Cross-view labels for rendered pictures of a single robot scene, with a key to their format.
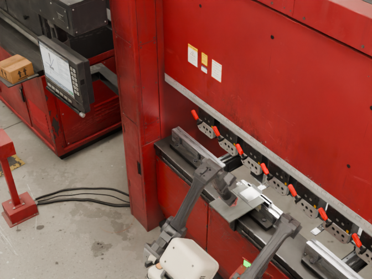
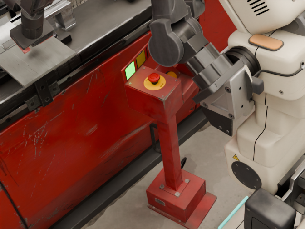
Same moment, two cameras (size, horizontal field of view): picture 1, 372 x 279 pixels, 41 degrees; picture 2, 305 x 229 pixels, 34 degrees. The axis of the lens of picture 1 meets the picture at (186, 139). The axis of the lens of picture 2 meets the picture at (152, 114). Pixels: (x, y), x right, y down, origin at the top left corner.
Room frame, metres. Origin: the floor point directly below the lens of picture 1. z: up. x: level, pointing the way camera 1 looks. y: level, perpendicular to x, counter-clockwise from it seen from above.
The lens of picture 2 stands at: (1.64, 0.88, 1.92)
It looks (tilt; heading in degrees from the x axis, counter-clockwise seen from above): 48 degrees down; 271
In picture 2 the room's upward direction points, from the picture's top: 9 degrees counter-clockwise
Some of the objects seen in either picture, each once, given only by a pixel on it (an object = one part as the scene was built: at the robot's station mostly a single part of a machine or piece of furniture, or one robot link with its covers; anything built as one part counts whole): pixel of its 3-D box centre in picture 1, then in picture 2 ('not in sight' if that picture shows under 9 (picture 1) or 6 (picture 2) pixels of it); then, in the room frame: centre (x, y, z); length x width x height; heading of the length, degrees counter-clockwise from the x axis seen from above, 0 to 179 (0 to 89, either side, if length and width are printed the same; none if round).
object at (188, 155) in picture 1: (186, 155); not in sight; (2.53, 0.00, 0.89); 0.30 x 0.05 x 0.03; 37
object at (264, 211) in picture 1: (261, 205); (21, 39); (2.04, -0.44, 0.92); 0.39 x 0.06 x 0.10; 37
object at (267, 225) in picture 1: (251, 212); (30, 56); (2.02, -0.39, 0.89); 0.30 x 0.05 x 0.03; 37
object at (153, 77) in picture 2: not in sight; (154, 79); (1.63, -0.30, 0.79); 0.04 x 0.04 x 0.04
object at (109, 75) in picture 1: (101, 83); not in sight; (2.96, 0.59, 1.17); 0.40 x 0.24 x 0.07; 37
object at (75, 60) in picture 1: (67, 72); not in sight; (2.71, 0.74, 1.42); 0.45 x 0.12 x 0.36; 43
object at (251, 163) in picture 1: (256, 155); not in sight; (2.10, -0.39, 1.26); 0.15 x 0.09 x 0.17; 37
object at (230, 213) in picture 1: (236, 202); (25, 50); (2.00, -0.29, 1.00); 0.26 x 0.18 x 0.01; 127
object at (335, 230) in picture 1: (342, 221); not in sight; (1.63, -0.75, 1.26); 0.15 x 0.09 x 0.17; 37
